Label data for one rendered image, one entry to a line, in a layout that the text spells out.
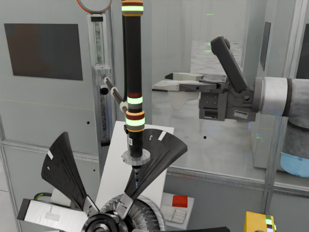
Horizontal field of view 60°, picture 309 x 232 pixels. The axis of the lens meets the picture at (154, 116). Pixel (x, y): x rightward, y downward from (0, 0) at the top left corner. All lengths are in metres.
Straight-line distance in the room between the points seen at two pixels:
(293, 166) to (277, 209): 0.99
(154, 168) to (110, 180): 0.36
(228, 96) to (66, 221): 0.74
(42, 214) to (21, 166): 1.01
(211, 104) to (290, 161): 0.19
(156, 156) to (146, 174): 0.06
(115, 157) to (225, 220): 0.79
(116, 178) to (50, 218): 0.28
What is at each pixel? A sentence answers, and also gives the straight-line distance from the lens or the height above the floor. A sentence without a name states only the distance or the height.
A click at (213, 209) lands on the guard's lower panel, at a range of 1.61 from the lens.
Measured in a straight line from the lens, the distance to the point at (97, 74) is 1.19.
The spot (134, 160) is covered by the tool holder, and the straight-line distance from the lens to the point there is 0.65.
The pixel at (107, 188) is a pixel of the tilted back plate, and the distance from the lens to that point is 1.13.
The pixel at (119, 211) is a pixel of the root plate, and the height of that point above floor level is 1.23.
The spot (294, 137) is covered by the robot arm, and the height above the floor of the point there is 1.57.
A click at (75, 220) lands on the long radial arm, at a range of 1.04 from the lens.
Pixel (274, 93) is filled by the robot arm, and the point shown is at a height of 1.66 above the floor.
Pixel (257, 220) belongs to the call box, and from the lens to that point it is 1.15.
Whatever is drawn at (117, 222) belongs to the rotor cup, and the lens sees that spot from 0.81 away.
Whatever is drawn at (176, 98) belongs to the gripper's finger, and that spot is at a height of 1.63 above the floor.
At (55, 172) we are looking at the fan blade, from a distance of 1.00.
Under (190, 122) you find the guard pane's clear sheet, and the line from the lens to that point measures 1.39.
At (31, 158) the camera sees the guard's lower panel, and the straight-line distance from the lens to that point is 1.99.
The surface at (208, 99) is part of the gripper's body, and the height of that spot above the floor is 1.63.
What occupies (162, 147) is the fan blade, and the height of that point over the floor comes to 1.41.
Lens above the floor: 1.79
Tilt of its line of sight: 20 degrees down
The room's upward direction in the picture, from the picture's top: straight up
